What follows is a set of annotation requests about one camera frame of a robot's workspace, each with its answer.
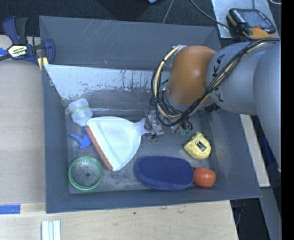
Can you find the white dustpan orange edge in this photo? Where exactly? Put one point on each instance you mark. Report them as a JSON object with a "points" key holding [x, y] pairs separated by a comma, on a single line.
{"points": [[116, 141]]}

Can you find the red toy tomato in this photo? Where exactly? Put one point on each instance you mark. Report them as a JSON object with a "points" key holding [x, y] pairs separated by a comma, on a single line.
{"points": [[204, 177]]}

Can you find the grey metal bin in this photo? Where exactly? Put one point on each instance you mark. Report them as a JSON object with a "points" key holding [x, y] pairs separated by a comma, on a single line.
{"points": [[126, 44]]}

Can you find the yellow tape measure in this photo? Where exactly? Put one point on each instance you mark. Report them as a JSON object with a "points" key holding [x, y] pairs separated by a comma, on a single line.
{"points": [[198, 146]]}

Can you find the green clear round cup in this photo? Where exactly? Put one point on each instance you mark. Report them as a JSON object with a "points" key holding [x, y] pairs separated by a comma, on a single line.
{"points": [[85, 174]]}

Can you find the clear spray bottle blue trigger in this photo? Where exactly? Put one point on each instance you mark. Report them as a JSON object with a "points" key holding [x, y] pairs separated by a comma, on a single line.
{"points": [[80, 111]]}

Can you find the blue oval sponge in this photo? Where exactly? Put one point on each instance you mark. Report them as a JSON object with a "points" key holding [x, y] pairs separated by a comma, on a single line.
{"points": [[164, 172]]}

